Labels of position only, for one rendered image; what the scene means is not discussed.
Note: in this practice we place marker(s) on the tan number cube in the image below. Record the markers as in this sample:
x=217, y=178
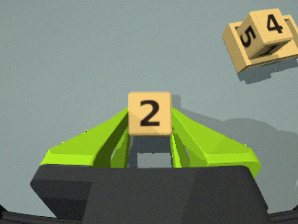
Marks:
x=263, y=32
x=149, y=114

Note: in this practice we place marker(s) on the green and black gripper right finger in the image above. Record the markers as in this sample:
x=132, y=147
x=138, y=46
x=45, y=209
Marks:
x=206, y=147

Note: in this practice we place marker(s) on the yellow shallow tray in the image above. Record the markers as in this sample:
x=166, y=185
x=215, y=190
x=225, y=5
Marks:
x=239, y=56

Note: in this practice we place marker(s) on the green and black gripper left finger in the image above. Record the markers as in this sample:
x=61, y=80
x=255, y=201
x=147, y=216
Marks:
x=95, y=146

